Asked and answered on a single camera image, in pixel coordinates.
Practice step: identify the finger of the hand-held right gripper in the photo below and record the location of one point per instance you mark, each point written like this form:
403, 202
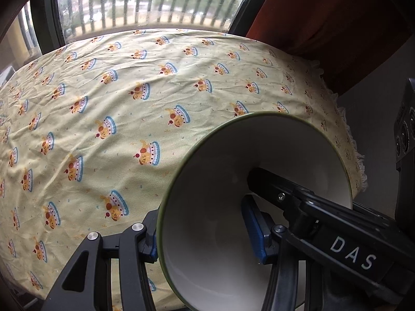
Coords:
269, 188

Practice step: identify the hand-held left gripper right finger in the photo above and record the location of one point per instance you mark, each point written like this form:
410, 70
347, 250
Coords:
254, 233

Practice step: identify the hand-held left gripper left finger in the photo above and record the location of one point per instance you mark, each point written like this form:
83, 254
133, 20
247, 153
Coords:
152, 249

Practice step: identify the small floral ceramic bowl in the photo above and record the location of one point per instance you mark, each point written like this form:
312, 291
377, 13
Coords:
220, 175

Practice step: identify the yellow printed tablecloth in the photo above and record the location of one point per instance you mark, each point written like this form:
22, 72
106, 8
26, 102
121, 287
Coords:
113, 103

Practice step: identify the large red curtain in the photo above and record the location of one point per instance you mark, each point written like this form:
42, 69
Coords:
308, 13

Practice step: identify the metal balcony railing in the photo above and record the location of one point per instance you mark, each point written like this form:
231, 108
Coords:
107, 13

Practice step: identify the black sliding door frame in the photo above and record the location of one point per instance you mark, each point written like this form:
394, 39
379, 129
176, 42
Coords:
48, 13

